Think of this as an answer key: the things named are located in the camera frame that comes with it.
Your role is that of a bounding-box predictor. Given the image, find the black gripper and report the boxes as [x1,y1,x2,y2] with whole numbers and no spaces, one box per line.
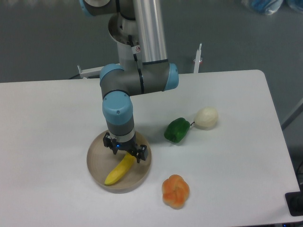
[103,132,149,163]

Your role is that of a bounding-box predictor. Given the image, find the yellow banana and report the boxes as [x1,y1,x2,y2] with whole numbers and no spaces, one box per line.
[104,153,135,185]

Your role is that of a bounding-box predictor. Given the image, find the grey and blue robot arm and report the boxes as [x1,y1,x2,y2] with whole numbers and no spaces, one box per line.
[80,0,179,161]

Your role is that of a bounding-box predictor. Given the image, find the beige round plate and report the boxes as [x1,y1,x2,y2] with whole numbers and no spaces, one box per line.
[87,131,152,193]

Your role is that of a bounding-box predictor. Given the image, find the green bell pepper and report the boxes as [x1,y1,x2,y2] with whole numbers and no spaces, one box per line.
[164,117,190,143]

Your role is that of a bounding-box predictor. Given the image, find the orange knotted bread roll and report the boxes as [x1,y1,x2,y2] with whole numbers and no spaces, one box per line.
[161,175,190,209]

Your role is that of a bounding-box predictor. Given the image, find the white garlic bulb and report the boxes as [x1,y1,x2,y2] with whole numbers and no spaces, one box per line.
[194,106,219,130]

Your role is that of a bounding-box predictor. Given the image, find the black box at table edge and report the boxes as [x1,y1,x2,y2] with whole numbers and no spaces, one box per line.
[285,192,303,217]

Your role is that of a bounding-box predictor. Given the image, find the blue plastic bag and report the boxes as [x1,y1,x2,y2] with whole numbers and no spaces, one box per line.
[241,0,284,16]

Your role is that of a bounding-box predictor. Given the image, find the white metal frame bracket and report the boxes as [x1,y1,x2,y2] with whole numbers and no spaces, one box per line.
[77,65,103,79]

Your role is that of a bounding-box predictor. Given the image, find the white upright bracket post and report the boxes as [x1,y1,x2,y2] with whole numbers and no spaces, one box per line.
[193,43,202,73]

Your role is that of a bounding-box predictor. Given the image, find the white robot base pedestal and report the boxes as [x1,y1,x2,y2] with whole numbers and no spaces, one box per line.
[108,13,143,71]

